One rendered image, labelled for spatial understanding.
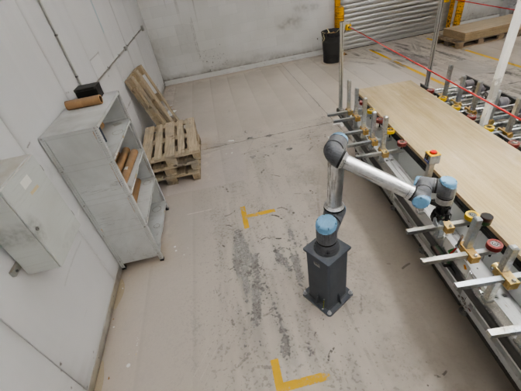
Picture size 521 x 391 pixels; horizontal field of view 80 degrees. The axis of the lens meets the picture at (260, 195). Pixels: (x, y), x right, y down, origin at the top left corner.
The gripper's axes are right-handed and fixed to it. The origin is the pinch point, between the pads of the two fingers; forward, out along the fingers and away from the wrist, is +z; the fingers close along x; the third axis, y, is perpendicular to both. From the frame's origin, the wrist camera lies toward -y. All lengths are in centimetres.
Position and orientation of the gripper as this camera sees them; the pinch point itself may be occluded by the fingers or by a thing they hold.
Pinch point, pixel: (435, 224)
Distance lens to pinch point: 230.6
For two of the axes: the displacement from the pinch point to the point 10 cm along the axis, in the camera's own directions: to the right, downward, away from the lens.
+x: 9.8, -1.7, -0.3
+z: 1.5, 7.8, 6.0
